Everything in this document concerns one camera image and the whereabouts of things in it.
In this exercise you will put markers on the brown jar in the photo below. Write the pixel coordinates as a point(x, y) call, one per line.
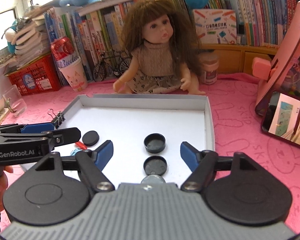
point(210, 68)

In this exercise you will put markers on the teal plush toy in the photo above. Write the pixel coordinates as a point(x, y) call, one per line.
point(11, 40)

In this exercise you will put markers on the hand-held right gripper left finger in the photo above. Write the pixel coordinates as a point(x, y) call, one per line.
point(103, 155)

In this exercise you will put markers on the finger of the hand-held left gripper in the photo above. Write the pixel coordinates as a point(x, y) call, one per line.
point(67, 135)
point(35, 128)

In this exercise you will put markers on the flat lying book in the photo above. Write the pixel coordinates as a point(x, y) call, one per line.
point(110, 5)

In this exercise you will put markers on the blue hair clip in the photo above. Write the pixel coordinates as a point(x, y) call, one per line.
point(76, 152)

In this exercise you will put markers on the clear drinking glass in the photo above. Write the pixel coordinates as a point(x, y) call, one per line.
point(15, 102)

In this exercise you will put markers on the smartphone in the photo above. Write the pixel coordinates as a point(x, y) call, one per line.
point(287, 120)

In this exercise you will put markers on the white cardboard box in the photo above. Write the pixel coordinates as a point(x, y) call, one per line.
point(140, 120)

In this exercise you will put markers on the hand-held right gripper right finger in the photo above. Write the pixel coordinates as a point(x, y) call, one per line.
point(190, 155)

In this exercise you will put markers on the wooden drawer cabinet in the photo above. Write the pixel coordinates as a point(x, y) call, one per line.
point(240, 60)

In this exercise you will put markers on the small black binder clip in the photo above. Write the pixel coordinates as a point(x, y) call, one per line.
point(56, 118)

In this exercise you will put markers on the stack of books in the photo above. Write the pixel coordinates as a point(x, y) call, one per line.
point(30, 37)

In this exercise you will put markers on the person's left hand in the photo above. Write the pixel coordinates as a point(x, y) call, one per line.
point(0, 187)

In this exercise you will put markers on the black disc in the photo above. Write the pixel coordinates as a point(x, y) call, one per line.
point(90, 138)

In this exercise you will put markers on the red beer can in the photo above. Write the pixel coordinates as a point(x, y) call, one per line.
point(62, 48)

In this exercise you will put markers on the white paper cup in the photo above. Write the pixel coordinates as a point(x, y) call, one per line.
point(73, 76)

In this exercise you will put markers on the red plastic crate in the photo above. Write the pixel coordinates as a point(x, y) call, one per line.
point(37, 80)

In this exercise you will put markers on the brown-haired doll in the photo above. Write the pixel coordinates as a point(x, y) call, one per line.
point(155, 60)

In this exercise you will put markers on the pink bunny print cloth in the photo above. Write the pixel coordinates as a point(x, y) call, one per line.
point(240, 110)

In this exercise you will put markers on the red crayon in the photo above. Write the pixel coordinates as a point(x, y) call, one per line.
point(80, 145)

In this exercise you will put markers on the black toy bicycle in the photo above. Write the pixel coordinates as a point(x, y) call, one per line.
point(125, 66)

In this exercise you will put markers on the row of upright books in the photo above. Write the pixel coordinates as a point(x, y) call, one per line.
point(102, 30)

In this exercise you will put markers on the tall black cap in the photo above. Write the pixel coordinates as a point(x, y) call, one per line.
point(154, 142)

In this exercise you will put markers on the pink triangular stand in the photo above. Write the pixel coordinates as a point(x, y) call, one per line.
point(290, 55)

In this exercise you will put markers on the colourful printed box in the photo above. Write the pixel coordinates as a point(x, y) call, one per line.
point(216, 26)

